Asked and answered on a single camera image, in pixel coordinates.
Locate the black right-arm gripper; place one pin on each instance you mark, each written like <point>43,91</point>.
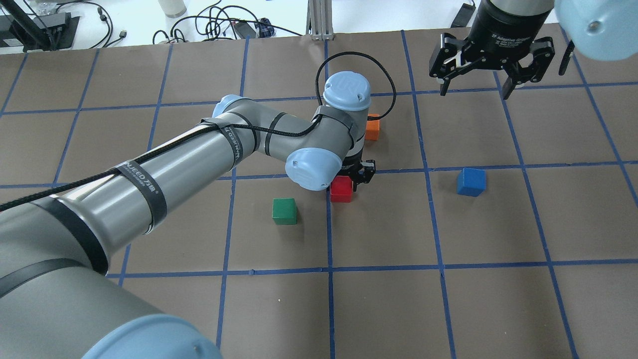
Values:
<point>504,25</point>

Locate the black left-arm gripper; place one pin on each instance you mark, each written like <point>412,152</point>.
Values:
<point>360,172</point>

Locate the red wooden block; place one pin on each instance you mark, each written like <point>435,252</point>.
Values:
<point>341,190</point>

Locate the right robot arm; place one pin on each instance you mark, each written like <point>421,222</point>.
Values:
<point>603,30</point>

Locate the orange wooden block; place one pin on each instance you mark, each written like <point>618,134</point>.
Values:
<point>373,127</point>

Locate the green wooden block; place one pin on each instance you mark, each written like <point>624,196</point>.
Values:
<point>284,211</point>

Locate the blue wooden block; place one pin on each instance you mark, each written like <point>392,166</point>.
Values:
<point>471,182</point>

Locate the black power adapter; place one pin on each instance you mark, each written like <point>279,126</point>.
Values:
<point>244,30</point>

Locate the white bottle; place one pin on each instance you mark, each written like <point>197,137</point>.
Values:
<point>173,8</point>

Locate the black monitor stand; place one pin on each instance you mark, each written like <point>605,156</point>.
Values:
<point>48,32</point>

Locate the aluminium frame post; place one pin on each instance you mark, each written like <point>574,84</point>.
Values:
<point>319,25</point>

